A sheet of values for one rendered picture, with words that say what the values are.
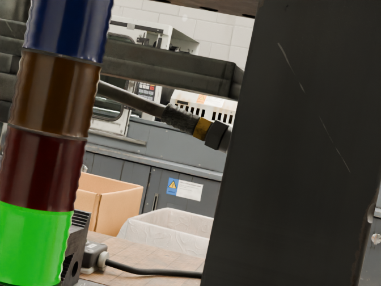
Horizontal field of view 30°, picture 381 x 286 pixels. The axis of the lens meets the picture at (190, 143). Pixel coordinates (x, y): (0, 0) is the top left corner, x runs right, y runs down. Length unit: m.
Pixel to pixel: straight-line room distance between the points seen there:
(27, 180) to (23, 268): 0.04
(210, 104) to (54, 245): 5.09
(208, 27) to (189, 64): 6.71
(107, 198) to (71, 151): 2.62
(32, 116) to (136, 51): 0.24
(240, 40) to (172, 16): 0.76
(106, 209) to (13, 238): 2.64
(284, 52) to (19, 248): 0.25
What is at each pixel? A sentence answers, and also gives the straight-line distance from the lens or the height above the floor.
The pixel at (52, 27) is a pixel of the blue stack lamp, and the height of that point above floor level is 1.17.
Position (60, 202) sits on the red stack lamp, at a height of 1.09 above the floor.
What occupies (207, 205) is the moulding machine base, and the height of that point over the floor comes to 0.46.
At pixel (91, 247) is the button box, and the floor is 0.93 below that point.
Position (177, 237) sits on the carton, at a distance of 2.84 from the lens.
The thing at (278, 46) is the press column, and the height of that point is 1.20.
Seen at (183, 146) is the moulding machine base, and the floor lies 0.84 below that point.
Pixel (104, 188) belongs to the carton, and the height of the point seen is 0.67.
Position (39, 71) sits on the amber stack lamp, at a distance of 0.32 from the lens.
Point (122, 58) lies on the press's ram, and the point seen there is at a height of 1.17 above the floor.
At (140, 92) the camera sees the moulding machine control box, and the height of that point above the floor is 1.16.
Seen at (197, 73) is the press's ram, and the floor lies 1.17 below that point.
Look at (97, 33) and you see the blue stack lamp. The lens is 0.33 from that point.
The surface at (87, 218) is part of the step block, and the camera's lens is 0.89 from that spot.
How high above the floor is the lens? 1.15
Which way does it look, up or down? 3 degrees down
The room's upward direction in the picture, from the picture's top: 12 degrees clockwise
